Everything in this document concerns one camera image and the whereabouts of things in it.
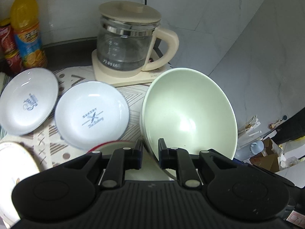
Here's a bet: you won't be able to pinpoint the white bowl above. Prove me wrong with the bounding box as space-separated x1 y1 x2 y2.
141 93 159 159

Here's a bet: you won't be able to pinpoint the orange juice bottle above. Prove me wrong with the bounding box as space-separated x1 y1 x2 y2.
11 0 47 68

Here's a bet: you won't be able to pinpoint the blue white plastic bottle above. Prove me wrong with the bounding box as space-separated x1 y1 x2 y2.
235 139 264 160

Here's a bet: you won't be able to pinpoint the pale green bowl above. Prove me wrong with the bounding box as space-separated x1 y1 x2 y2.
142 67 238 180

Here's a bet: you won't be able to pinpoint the paper chopstick wrappers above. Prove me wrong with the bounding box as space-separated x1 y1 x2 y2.
238 116 262 144

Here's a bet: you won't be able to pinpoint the brown cardboard box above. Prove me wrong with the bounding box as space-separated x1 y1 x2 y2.
249 137 285 173

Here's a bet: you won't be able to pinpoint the cream kettle base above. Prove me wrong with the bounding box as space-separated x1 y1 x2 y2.
92 49 171 87

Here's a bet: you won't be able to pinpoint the glass kettle cream lid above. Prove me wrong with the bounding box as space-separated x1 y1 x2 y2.
96 1 179 71

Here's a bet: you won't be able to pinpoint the red-rimmed white plate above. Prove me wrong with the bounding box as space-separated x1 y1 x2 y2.
87 140 137 153

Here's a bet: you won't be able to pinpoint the patterned white table mat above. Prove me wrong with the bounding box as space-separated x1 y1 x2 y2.
0 65 172 172

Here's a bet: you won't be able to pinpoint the white plate at left edge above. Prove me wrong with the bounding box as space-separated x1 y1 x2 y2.
0 141 41 223

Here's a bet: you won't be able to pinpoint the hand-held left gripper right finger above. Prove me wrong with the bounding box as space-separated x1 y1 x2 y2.
158 138 237 188

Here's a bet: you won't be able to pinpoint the white plate script print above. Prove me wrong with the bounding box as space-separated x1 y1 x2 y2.
0 67 59 136

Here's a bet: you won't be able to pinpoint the white plate crossed cutlery print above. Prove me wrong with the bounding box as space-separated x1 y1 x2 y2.
54 81 130 151

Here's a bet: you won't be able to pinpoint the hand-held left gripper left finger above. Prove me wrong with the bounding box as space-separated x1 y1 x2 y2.
69 139 144 188

